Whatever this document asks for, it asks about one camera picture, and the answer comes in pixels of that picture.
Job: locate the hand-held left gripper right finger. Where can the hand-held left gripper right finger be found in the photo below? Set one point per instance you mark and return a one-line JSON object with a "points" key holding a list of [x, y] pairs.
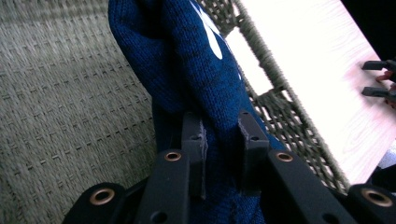
{"points": [[253, 155]]}

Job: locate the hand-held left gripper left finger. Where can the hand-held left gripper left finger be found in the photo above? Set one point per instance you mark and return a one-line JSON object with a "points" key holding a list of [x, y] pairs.
{"points": [[196, 155]]}

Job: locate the dark blue knitted sweater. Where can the dark blue knitted sweater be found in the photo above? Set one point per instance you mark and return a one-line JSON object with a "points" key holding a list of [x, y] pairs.
{"points": [[193, 77]]}

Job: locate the green woven basket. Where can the green woven basket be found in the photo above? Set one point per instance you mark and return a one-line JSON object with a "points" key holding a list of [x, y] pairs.
{"points": [[62, 109]]}

